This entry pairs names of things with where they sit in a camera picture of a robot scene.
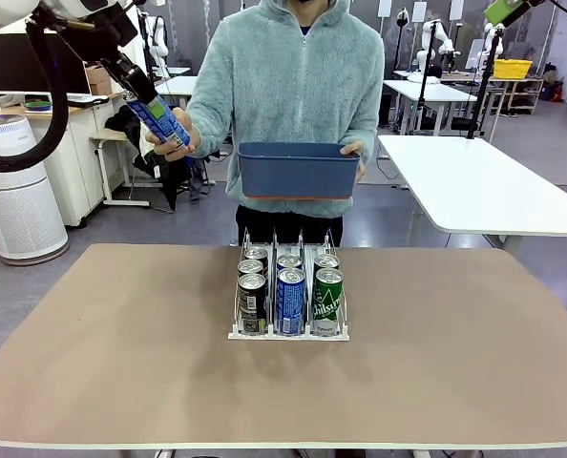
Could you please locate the large white table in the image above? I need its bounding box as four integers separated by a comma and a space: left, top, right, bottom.
377, 134, 567, 257

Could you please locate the person's right hand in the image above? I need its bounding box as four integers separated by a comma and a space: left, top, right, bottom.
144, 108, 202, 161

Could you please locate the black tripod stand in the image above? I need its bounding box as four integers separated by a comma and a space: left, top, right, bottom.
414, 21, 440, 139
467, 26, 502, 140

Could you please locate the wooden shelf table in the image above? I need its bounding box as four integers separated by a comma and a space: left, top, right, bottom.
500, 75, 546, 115

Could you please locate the black computer monitor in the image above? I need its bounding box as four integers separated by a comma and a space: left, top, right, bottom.
0, 32, 92, 96

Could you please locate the blue beverage can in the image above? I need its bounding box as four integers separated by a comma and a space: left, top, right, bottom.
276, 267, 307, 335
124, 94, 192, 150
276, 254, 305, 272

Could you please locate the person in teal fleece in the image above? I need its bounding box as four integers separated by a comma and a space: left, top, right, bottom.
185, 0, 385, 249

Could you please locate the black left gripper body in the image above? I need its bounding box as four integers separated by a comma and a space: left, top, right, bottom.
85, 7, 139, 73

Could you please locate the person's left forearm teal sleeve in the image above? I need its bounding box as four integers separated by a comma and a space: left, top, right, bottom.
338, 90, 385, 161

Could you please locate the blue bin with orange handles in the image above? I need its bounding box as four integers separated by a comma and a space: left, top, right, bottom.
238, 141, 363, 200

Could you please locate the white can dispenser rack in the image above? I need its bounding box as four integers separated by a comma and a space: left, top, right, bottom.
227, 227, 351, 343

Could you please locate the person's right forearm teal sleeve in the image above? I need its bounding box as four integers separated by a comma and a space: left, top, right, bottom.
187, 85, 240, 154

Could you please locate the black left arm cable bundle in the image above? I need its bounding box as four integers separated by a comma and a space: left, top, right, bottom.
0, 16, 70, 172

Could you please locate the person's left hand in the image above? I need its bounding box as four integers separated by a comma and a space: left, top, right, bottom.
339, 141, 367, 185

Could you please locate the white air purifier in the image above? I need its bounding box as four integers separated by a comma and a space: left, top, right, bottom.
0, 114, 70, 267

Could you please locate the small tan side table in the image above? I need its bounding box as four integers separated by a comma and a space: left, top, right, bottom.
90, 131, 152, 210

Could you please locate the white background table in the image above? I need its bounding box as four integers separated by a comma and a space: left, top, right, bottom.
383, 78, 479, 139
154, 74, 199, 112

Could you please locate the white desk cabinet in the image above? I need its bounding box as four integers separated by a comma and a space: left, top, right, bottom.
53, 93, 122, 229

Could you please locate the cardboard box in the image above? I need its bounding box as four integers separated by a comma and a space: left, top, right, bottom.
84, 62, 116, 87

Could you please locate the green beverage can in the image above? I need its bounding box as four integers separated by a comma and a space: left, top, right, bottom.
313, 254, 341, 273
312, 268, 345, 337

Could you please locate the pile of dark jackets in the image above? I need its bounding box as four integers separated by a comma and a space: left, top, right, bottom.
105, 105, 227, 214

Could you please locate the yellow plastic crate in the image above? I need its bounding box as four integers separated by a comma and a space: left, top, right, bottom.
493, 59, 535, 80

